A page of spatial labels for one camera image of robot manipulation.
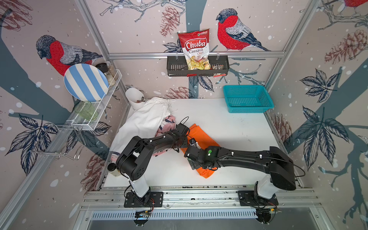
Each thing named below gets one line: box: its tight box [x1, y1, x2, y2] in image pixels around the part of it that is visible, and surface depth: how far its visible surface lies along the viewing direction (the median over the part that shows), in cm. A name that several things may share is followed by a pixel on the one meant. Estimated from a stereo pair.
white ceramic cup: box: [125, 87, 146, 110], surface depth 112 cm
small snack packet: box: [211, 64, 225, 70], surface depth 92 cm
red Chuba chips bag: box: [177, 28, 212, 71], surface depth 83 cm
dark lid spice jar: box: [95, 62, 116, 87], surface depth 82 cm
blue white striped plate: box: [63, 63, 110, 103], surface depth 74 cm
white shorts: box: [109, 96, 171, 154], surface depth 103 cm
